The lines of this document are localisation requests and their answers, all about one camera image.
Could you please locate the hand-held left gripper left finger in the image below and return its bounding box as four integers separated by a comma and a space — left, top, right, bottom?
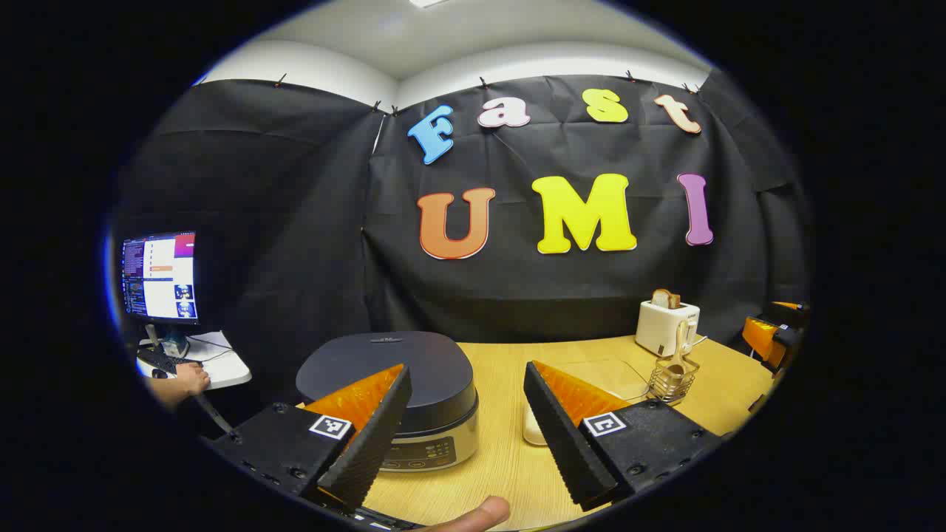
209, 362, 413, 512

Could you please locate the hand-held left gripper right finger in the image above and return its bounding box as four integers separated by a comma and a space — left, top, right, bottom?
523, 360, 725, 512

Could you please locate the black silver rice cooker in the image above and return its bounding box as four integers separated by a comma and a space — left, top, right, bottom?
296, 331, 480, 472

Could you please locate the wooden spoon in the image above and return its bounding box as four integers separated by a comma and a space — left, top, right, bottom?
663, 319, 693, 389

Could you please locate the clear plastic rice container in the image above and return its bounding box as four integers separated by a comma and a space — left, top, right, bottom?
522, 358, 653, 447

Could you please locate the metal wire chopstick holder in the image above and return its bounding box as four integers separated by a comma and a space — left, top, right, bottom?
649, 360, 700, 404

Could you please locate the white toaster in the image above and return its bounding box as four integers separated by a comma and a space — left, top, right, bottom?
636, 299, 701, 358

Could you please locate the white side table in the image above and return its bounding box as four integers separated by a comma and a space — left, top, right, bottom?
135, 331, 252, 435

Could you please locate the black keyboard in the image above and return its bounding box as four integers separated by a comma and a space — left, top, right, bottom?
137, 347, 186, 376

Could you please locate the black backdrop cloth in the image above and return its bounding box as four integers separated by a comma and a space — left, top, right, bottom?
111, 74, 810, 400

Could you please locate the computer monitor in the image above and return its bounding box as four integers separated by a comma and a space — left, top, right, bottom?
120, 231, 200, 348

